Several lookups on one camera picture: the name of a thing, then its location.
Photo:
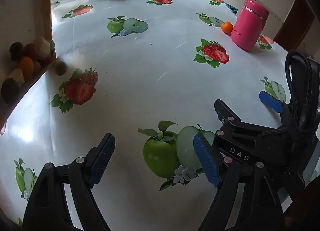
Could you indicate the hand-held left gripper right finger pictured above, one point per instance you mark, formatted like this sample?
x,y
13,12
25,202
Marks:
x,y
206,163

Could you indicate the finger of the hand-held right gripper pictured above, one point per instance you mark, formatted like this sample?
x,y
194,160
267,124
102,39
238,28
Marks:
x,y
271,102
226,115

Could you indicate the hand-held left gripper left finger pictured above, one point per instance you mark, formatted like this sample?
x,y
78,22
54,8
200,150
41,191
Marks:
x,y
102,160

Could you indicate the white fruit chunk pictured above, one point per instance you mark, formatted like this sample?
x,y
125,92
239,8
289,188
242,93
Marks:
x,y
16,75
43,47

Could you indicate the cardboard tray with yellow rim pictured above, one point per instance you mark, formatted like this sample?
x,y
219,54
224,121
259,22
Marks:
x,y
25,15

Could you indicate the pink thermos bottle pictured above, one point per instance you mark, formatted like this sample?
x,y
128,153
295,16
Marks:
x,y
247,25

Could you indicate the small orange tangerine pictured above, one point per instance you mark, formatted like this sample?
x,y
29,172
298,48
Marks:
x,y
25,67
227,27

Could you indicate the brown wooden door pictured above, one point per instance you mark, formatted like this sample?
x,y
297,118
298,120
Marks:
x,y
295,18

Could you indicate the fruit print tablecloth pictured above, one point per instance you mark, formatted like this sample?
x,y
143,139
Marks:
x,y
150,70

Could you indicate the small brown round fruit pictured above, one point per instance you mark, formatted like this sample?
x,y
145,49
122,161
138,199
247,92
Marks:
x,y
60,68

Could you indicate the small blue object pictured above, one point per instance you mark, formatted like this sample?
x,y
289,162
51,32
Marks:
x,y
231,8

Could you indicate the green grape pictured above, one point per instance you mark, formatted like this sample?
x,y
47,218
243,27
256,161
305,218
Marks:
x,y
51,44
37,65

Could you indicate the dark round fruit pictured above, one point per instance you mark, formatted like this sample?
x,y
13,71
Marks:
x,y
10,91

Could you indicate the red cherry tomato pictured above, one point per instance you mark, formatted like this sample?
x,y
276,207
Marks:
x,y
31,50

